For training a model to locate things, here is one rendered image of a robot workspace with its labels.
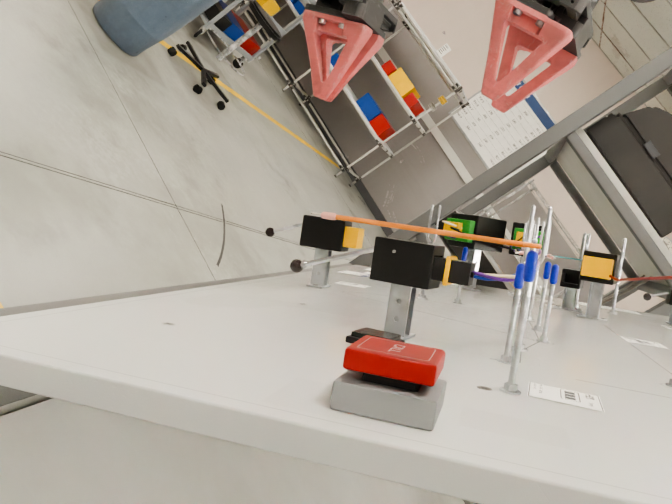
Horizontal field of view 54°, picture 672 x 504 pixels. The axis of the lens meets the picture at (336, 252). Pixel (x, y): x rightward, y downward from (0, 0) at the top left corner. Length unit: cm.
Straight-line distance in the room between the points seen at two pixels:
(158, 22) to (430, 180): 499
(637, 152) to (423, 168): 679
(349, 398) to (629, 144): 135
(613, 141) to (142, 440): 127
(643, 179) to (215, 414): 140
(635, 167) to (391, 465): 137
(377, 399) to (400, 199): 799
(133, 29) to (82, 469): 358
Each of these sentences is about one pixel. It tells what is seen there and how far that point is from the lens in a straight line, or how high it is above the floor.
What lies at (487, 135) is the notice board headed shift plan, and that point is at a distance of 830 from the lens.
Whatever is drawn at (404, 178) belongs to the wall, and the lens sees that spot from 837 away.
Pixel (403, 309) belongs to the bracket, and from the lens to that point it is 61.
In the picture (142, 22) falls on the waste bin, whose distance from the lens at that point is 403.
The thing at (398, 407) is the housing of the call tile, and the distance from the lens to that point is 35.
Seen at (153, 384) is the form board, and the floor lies 99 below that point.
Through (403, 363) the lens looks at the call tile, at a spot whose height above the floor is 110.
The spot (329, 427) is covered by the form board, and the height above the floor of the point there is 106.
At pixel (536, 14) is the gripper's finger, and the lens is 58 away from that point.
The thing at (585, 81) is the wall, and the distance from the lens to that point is 846.
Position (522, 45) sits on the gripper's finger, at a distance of 65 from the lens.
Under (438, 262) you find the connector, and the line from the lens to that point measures 59.
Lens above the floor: 118
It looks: 13 degrees down
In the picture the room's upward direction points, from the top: 56 degrees clockwise
